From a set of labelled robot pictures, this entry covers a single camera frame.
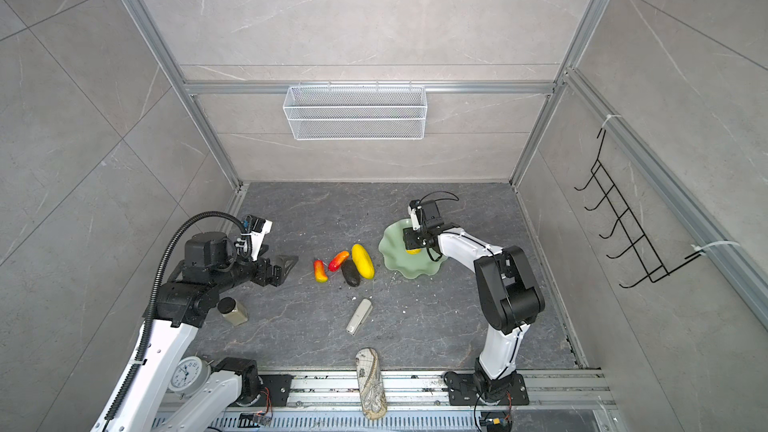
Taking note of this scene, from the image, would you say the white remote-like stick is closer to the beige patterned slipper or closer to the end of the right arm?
the beige patterned slipper

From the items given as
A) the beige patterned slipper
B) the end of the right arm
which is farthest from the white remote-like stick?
the end of the right arm

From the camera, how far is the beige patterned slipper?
699 mm

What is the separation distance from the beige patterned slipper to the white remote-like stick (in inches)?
2.6

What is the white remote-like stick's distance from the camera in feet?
2.73
